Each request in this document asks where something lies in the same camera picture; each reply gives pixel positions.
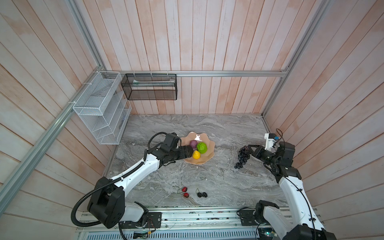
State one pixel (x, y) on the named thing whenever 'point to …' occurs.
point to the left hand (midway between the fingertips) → (185, 155)
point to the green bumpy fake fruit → (202, 147)
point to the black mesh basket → (150, 86)
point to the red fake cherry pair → (184, 189)
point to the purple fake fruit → (193, 143)
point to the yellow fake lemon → (196, 154)
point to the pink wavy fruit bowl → (204, 157)
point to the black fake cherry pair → (200, 194)
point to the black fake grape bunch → (244, 155)
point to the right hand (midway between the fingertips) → (248, 145)
